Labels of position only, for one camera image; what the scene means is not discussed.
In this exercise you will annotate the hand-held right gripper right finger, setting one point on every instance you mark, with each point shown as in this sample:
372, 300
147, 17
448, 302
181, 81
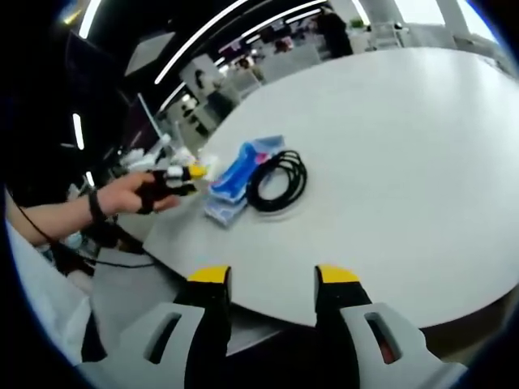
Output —
357, 344

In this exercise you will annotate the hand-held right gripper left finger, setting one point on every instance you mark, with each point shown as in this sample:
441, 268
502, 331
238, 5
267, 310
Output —
174, 340

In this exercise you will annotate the clear packet with blue pad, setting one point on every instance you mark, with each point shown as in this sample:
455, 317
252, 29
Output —
223, 215

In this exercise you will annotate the blue floral packet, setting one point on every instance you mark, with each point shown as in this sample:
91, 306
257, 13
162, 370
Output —
237, 174

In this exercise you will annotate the person's left hand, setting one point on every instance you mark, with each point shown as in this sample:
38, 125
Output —
125, 194

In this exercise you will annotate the dark monitor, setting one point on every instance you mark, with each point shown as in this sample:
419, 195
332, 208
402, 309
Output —
140, 123

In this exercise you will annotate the ceiling air vent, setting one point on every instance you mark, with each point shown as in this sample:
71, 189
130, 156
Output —
148, 53

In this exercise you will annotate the long ceiling light strip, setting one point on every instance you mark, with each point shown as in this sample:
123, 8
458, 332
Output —
194, 40

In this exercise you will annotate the person's white shirt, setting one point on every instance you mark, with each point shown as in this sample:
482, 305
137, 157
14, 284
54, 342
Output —
48, 300

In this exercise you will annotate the grey office partition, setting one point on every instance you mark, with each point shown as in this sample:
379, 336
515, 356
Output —
292, 61

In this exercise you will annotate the white table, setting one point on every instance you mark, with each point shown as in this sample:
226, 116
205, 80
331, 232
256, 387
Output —
405, 162

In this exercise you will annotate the green plant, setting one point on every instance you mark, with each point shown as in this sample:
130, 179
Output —
356, 23

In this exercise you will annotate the white chair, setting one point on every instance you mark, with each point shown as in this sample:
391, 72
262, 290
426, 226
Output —
386, 35

